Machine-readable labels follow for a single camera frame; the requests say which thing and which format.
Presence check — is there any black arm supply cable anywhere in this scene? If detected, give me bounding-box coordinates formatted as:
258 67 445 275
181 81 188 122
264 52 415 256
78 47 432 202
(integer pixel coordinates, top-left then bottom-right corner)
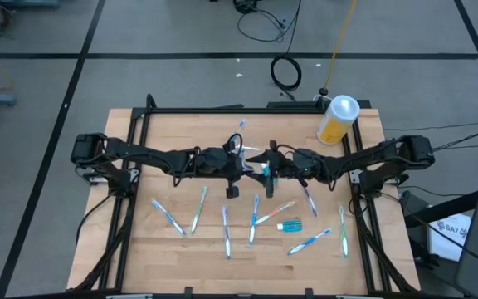
75 191 115 247

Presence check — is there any coiled black cable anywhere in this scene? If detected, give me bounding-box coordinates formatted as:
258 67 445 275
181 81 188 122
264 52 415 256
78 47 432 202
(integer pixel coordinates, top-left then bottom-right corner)
269 55 303 102

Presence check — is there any loose black cable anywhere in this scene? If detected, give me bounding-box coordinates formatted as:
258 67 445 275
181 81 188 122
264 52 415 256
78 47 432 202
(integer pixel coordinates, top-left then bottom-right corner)
237 0 303 57

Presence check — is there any yellow-label wipes canister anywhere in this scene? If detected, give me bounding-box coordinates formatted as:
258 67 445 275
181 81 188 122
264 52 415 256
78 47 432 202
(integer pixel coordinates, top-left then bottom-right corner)
315 94 361 145

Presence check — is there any black metal stand leg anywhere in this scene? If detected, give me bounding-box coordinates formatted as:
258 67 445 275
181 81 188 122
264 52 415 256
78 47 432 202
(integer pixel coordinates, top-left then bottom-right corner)
403 182 478 228

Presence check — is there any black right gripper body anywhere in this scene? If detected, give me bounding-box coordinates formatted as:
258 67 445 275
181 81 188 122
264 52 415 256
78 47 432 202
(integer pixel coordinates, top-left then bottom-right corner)
278 147 327 188

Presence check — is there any purple toothbrush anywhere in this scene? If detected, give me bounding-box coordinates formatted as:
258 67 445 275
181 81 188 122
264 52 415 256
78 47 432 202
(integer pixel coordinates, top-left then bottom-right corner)
222 206 232 261
303 187 319 218

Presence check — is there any white paper sign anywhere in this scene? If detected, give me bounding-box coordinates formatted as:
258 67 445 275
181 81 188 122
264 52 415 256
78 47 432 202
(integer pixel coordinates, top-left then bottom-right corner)
427 213 472 262

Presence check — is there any black aluminium table frame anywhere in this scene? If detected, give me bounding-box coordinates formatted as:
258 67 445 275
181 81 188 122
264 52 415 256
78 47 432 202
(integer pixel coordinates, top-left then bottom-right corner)
66 93 422 299

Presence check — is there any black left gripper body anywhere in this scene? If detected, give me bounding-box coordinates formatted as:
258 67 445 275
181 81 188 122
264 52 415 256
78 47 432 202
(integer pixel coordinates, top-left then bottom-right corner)
195 145 243 182

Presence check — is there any orange toothbrush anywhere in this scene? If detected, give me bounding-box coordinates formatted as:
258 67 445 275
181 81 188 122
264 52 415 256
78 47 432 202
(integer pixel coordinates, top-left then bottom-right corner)
255 199 297 226

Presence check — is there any clear plastic bag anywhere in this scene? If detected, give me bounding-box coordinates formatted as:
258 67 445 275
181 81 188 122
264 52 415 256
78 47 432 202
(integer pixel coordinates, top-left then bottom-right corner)
234 139 267 174

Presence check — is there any green toothbrush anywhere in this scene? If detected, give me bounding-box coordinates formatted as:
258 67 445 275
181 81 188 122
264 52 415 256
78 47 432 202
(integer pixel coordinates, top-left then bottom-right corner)
338 206 349 259
190 184 209 235

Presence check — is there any yellow cable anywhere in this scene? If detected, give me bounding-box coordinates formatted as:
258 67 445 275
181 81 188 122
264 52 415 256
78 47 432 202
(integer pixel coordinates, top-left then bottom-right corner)
324 0 359 91

